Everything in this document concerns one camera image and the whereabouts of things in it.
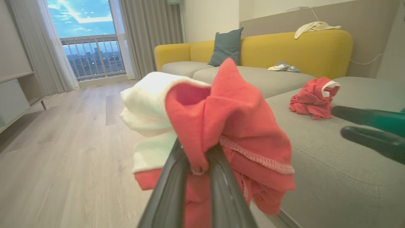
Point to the grey sofa yellow backrest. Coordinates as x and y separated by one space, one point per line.
332 164

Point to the red and white garment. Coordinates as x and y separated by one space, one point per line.
240 117
308 101

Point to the balcony railing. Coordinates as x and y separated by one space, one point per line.
95 57

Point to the cream cloth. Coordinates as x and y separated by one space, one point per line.
313 27

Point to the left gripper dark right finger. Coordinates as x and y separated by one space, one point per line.
226 196

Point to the white low cabinet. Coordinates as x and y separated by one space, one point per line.
12 98

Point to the grey curtain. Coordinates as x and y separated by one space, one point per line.
152 34

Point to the teal cushion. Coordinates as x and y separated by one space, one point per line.
226 47

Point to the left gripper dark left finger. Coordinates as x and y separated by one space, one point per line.
169 190

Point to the sheer white curtain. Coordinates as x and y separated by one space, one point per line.
47 50

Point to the glass balcony door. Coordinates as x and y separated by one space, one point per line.
85 19

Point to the blue and white cloth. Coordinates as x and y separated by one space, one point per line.
283 67

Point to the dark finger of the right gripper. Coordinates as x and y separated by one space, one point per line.
379 119
383 144

